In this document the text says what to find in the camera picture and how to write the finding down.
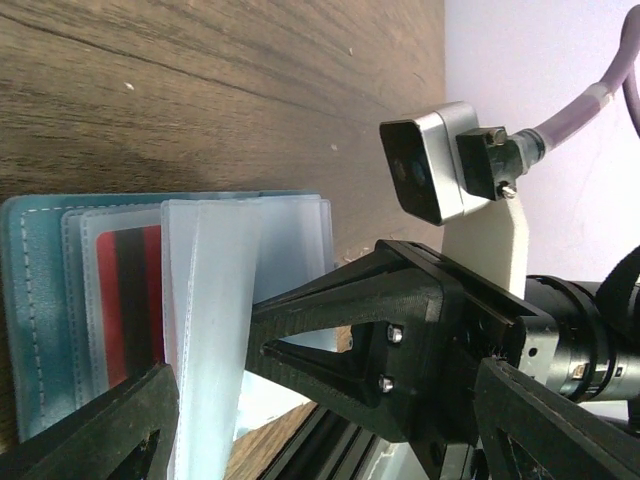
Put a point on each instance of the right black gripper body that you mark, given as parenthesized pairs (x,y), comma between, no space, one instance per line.
(445,321)

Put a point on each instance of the red card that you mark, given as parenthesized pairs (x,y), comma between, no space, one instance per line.
(130,285)

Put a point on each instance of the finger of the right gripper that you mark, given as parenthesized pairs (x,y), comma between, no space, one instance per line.
(358,341)

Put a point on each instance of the blue leather card holder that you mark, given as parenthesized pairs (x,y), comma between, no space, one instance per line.
(221,252)

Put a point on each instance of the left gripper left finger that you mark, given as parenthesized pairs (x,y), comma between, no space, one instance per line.
(125,433)

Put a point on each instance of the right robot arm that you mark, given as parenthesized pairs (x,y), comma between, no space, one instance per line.
(590,340)

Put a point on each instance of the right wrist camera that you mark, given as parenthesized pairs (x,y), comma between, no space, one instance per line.
(450,172)

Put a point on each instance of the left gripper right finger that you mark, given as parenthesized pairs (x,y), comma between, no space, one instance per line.
(566,440)

